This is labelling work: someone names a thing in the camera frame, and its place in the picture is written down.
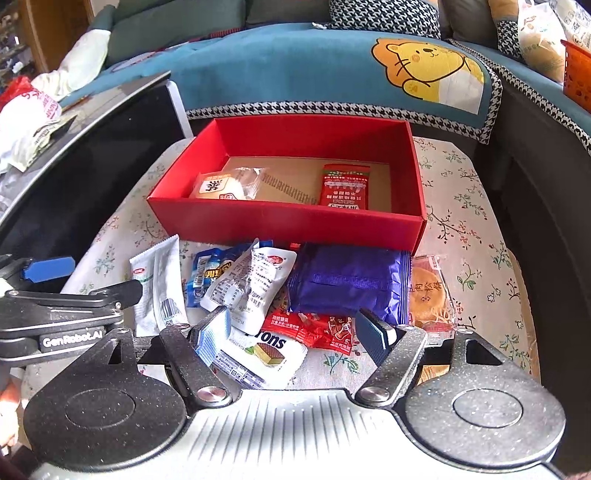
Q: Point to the floral tablecloth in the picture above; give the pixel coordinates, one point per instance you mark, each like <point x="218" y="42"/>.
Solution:
<point x="480" y="258"/>

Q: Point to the red cardboard box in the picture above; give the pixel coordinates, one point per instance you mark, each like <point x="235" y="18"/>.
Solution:
<point x="277" y="226"/>

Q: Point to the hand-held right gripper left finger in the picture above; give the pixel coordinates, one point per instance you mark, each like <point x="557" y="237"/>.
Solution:
<point x="214" y="334"/>

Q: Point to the white cloth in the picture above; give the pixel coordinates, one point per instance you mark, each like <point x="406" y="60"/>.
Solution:
<point x="83" y="60"/>

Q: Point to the blue snack packet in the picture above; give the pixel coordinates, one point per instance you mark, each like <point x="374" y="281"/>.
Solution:
<point x="207" y="272"/>

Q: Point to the blue lion sofa cover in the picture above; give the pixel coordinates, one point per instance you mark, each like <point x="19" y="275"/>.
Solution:
<point x="277" y="64"/>

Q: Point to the clear bread bag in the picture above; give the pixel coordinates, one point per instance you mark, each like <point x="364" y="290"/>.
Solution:
<point x="540" y="46"/>

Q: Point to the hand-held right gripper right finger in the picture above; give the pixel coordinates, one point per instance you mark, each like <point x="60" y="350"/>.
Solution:
<point x="371" y="337"/>

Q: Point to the white plastic bag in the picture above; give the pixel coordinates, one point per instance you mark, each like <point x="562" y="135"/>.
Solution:
<point x="27" y="124"/>

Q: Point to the wooden cabinet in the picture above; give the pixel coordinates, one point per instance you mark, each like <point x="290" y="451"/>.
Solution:
<point x="41" y="32"/>

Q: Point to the grey green sofa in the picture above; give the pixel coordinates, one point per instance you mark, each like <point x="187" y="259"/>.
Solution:
<point x="138" y="27"/>

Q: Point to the orange plastic basket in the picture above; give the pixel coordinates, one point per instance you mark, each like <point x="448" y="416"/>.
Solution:
<point x="579" y="78"/>

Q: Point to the white green snack packet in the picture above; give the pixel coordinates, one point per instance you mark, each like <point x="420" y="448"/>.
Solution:
<point x="154" y="281"/>

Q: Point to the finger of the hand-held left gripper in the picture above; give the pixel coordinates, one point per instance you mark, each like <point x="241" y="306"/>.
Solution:
<point x="48" y="269"/>
<point x="106" y="297"/>

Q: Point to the red plastic bag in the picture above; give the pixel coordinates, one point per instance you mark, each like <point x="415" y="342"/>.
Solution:
<point x="16" y="90"/>

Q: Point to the houndstooth pillow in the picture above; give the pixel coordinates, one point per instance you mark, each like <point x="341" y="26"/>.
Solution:
<point x="505" y="32"/>
<point x="383" y="16"/>

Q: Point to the purple snack packet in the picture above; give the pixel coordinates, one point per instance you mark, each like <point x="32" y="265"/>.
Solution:
<point x="341" y="281"/>

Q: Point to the blue plain sofa cover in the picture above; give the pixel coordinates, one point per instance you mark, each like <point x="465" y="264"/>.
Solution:
<point x="531" y="81"/>

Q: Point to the red white-print snack packet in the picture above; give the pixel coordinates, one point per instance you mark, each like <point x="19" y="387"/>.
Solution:
<point x="344" y="189"/>

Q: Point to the orange round pastry packet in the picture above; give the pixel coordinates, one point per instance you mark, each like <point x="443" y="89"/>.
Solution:
<point x="427" y="295"/>

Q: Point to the clear white snack packet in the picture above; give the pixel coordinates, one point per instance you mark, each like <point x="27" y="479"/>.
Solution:
<point x="263" y="281"/>

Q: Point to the white wafer packet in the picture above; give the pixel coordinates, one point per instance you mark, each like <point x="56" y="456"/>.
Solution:
<point x="272" y="353"/>

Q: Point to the clear pale pastry packet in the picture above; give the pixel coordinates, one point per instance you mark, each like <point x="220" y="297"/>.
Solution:
<point x="217" y="187"/>

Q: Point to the small red snack packet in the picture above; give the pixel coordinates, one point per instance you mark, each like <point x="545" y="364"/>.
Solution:
<point x="323" y="330"/>

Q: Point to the brown cardboard sheet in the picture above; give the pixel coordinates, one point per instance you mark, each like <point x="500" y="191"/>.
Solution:
<point x="286" y="175"/>

